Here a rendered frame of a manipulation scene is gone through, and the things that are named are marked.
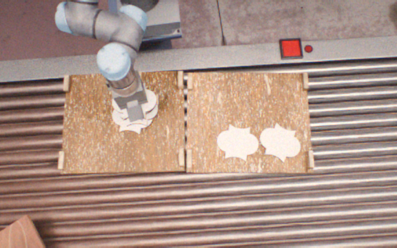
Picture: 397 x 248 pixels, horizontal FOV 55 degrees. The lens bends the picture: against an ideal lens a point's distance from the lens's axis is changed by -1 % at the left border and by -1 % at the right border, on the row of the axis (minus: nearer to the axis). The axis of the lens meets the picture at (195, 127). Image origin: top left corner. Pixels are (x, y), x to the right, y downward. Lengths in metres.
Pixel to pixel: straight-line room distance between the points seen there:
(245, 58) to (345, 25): 1.36
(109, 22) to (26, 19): 1.83
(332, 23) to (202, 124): 1.56
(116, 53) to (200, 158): 0.51
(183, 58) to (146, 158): 0.39
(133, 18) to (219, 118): 0.49
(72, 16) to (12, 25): 1.80
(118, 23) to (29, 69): 0.62
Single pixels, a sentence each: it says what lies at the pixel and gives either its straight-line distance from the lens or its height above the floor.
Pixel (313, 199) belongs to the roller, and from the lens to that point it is 1.30.
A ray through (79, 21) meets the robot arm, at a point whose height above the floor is 1.35.
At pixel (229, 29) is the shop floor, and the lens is 2.50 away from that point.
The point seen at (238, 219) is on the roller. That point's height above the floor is 0.92.
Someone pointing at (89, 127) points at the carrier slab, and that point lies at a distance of 1.33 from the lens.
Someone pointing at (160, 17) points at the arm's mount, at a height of 0.96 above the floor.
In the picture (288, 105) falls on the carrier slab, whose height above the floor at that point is 0.94.
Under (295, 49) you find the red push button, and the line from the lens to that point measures 1.43.
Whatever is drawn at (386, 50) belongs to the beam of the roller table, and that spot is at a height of 0.92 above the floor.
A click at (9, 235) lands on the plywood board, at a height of 1.04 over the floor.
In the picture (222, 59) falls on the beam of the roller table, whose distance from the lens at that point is 1.39.
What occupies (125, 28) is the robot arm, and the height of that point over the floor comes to 1.36.
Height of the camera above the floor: 2.17
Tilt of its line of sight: 75 degrees down
